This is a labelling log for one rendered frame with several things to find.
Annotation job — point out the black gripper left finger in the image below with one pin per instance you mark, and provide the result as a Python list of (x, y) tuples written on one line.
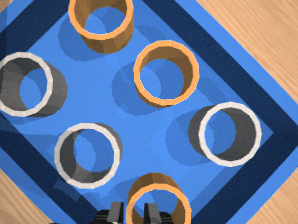
[(113, 216)]

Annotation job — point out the white metal sleeve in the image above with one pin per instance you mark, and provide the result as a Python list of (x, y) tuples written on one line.
[(13, 69), (247, 138), (67, 165)]

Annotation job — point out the bronze bushing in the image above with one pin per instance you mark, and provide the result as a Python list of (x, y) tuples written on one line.
[(80, 10), (179, 55), (151, 181)]

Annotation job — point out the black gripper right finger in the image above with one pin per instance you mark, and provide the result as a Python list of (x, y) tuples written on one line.
[(152, 216)]

